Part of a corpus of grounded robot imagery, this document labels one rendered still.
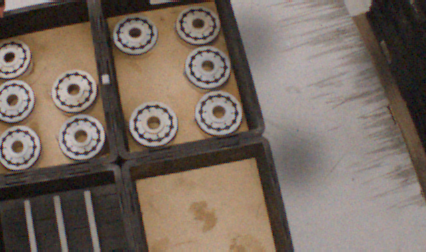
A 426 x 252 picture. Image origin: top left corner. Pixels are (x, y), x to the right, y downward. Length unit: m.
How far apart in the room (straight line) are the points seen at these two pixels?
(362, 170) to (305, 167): 0.15
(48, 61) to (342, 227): 0.80
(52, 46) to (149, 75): 0.24
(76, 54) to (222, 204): 0.48
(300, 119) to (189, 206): 0.40
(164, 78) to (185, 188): 0.26
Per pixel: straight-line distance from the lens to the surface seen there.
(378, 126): 1.54
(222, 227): 1.25
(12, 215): 1.29
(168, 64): 1.36
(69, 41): 1.41
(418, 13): 2.00
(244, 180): 1.28
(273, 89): 1.50
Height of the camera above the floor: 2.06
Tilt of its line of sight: 69 degrees down
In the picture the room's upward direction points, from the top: 1 degrees counter-clockwise
